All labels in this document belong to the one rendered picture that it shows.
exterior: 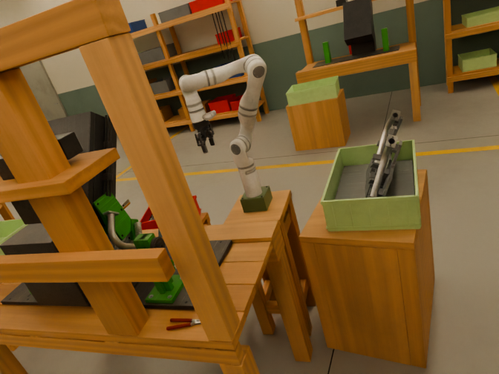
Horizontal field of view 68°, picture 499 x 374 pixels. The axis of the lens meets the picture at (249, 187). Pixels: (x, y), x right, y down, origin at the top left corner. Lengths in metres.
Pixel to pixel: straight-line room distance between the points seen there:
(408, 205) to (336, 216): 0.32
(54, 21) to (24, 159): 0.44
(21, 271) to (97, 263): 0.36
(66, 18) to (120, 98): 0.20
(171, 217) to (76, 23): 0.52
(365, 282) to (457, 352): 0.67
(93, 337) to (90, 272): 0.43
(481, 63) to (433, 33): 0.89
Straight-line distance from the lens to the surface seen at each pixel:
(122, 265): 1.20
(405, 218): 1.76
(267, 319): 2.42
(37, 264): 1.45
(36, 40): 1.07
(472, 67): 6.22
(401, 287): 1.89
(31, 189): 1.25
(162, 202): 1.04
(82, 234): 1.30
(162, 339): 1.47
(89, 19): 0.96
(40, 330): 1.88
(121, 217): 1.80
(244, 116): 1.81
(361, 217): 1.77
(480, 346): 2.39
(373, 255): 1.79
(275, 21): 6.96
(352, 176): 2.17
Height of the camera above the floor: 1.82
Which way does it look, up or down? 25 degrees down
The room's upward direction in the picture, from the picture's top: 17 degrees counter-clockwise
